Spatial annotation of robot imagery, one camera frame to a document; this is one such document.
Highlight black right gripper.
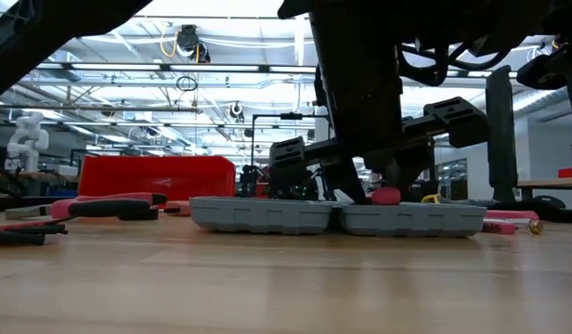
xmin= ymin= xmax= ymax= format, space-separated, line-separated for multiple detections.
xmin=269 ymin=45 xmax=489 ymax=205

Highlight pink handled hammer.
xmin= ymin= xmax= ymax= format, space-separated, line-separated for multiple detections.
xmin=370 ymin=186 xmax=403 ymax=207

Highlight grey-blue plastic tool case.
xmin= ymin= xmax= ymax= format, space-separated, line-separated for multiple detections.
xmin=188 ymin=195 xmax=488 ymax=238

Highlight pink handled screwdriver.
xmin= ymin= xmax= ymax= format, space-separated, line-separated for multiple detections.
xmin=484 ymin=209 xmax=541 ymax=222

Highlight clear voltage tester screwdriver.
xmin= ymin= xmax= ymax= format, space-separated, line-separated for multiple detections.
xmin=513 ymin=217 xmax=545 ymax=236

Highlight pink and black handled pliers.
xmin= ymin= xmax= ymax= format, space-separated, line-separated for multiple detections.
xmin=4 ymin=191 xmax=169 ymax=222

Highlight red black hex key set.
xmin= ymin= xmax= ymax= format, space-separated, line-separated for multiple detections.
xmin=0 ymin=221 xmax=70 ymax=247

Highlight wooden workbench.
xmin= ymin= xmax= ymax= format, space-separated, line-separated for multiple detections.
xmin=516 ymin=176 xmax=572 ymax=211

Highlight grey and black work glove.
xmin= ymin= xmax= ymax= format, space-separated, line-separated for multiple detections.
xmin=421 ymin=193 xmax=567 ymax=224

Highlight cluttered workbench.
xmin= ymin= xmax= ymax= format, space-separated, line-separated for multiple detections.
xmin=0 ymin=167 xmax=81 ymax=197

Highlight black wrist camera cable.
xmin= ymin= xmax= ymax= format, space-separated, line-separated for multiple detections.
xmin=396 ymin=41 xmax=513 ymax=88

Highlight thin black gantry frame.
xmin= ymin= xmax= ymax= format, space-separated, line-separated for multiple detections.
xmin=250 ymin=111 xmax=333 ymax=186

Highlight black cable reel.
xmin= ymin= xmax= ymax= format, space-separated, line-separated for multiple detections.
xmin=175 ymin=23 xmax=212 ymax=65
xmin=228 ymin=100 xmax=245 ymax=123

